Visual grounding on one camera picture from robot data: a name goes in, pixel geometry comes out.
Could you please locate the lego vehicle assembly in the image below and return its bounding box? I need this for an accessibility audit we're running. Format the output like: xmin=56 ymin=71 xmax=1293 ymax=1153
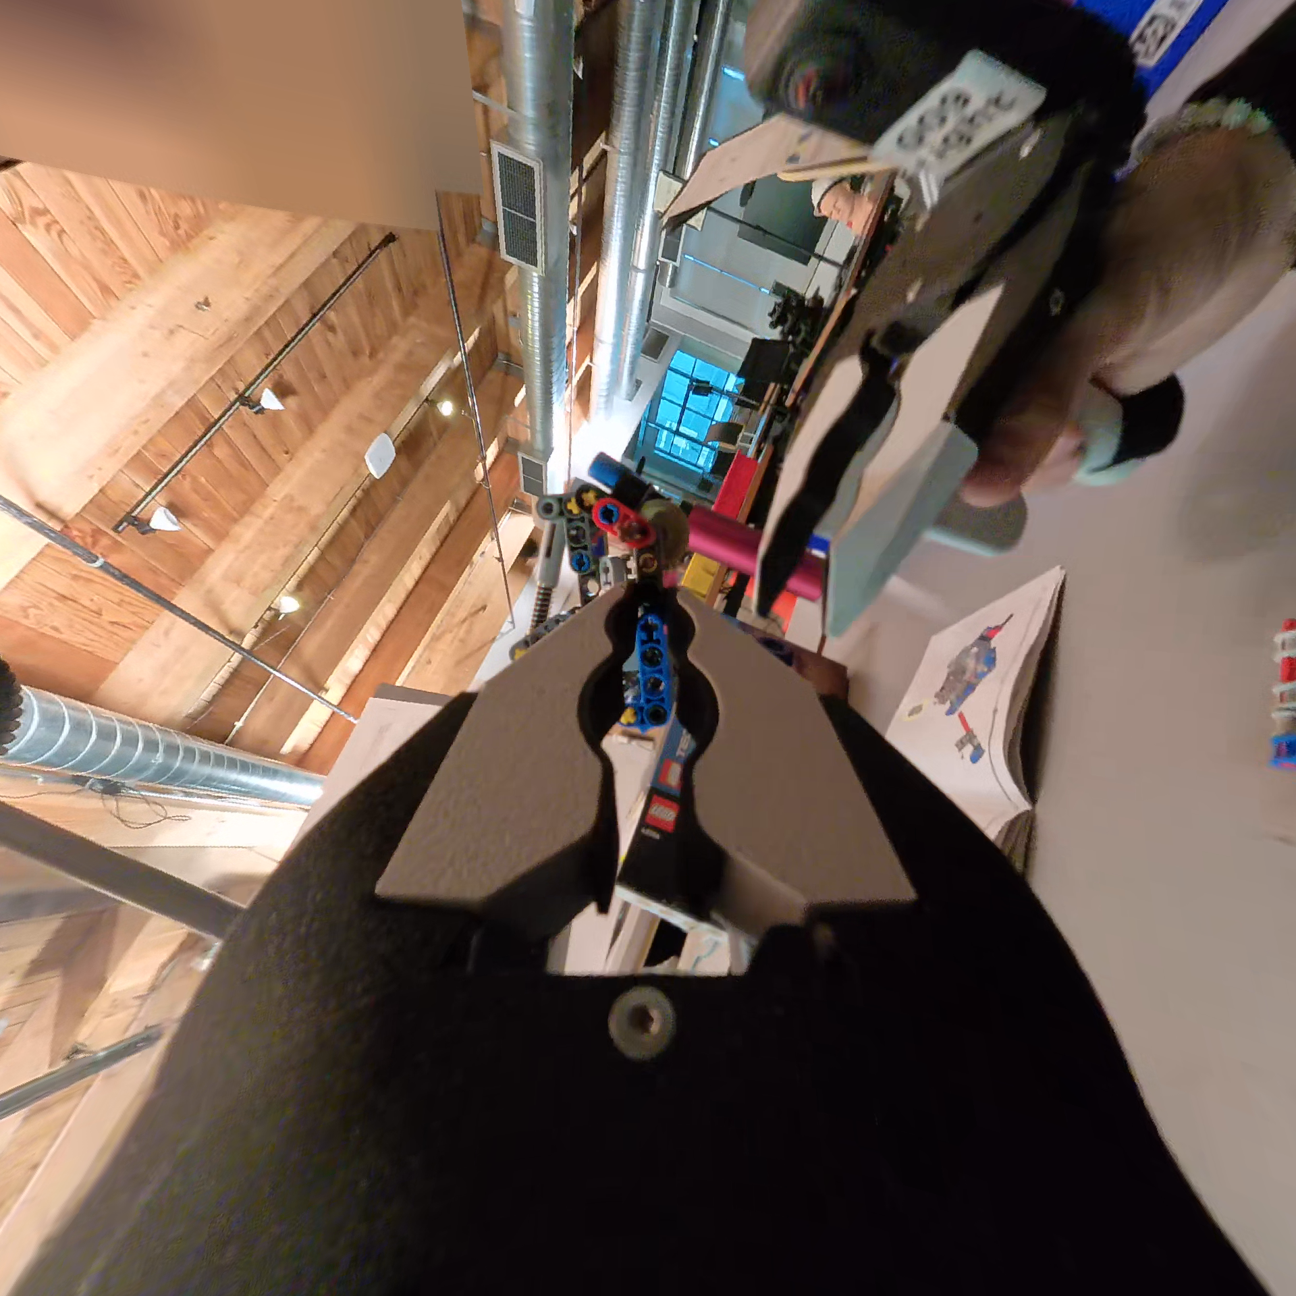
xmin=511 ymin=451 xmax=703 ymax=733

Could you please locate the large glass window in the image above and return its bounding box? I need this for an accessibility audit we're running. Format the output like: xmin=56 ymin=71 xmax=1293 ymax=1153
xmin=647 ymin=348 xmax=750 ymax=471

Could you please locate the black ceiling track light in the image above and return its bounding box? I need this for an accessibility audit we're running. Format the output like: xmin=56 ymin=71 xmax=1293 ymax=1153
xmin=115 ymin=232 xmax=399 ymax=534

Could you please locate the white bead bracelet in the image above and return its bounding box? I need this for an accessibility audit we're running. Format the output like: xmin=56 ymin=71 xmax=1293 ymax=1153
xmin=1177 ymin=96 xmax=1273 ymax=137

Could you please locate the magenta metal tumbler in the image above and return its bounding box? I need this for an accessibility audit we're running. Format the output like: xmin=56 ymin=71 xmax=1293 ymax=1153
xmin=686 ymin=505 xmax=829 ymax=598

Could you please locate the open lego instruction booklet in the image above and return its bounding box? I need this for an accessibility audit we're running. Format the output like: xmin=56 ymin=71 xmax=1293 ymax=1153
xmin=885 ymin=566 xmax=1069 ymax=874

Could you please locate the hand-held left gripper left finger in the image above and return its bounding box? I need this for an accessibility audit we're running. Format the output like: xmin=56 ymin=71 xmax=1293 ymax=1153
xmin=375 ymin=595 xmax=625 ymax=940

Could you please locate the red axle lego subassembly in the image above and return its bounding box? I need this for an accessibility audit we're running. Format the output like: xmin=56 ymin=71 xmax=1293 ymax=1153
xmin=1269 ymin=615 xmax=1296 ymax=770

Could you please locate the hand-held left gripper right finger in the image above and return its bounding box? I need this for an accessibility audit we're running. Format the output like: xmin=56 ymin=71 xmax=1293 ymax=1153
xmin=668 ymin=590 xmax=921 ymax=940

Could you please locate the lego set box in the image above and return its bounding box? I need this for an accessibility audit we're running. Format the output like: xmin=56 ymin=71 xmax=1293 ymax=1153
xmin=609 ymin=723 xmax=758 ymax=974

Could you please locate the blue plastic bin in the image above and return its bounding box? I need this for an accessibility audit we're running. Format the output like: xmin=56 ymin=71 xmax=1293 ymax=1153
xmin=1069 ymin=0 xmax=1257 ymax=81

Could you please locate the silver air duct with vent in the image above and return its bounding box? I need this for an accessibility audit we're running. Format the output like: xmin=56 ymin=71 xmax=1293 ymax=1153
xmin=493 ymin=0 xmax=579 ymax=489

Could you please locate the red yellow storage crate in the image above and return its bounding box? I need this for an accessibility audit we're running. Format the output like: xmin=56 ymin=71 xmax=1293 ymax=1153
xmin=681 ymin=451 xmax=763 ymax=598

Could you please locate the person's right hand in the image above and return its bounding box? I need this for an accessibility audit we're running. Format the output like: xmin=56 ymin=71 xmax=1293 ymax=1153
xmin=964 ymin=124 xmax=1296 ymax=507

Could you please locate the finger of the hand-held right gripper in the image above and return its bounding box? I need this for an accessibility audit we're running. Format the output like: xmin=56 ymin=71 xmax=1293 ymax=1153
xmin=754 ymin=340 xmax=901 ymax=622
xmin=807 ymin=283 xmax=1007 ymax=641

